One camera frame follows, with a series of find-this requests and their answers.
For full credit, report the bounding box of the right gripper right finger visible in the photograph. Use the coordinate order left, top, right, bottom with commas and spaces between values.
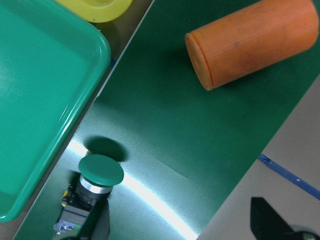
250, 197, 302, 240

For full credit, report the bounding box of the yellow plastic tray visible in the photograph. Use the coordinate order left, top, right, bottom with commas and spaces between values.
57, 0, 133, 23

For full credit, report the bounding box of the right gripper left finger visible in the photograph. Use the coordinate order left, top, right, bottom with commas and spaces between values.
77, 200, 110, 240

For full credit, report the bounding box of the green plastic tray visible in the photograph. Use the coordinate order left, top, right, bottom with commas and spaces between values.
0, 0, 111, 223

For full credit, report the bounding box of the plain orange cylinder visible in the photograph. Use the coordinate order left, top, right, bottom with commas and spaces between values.
185, 0, 320, 91

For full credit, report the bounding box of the green push button switch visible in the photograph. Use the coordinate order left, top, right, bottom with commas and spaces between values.
53, 154, 124, 240

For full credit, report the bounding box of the green conveyor belt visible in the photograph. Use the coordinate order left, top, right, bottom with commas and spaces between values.
16, 0, 320, 240

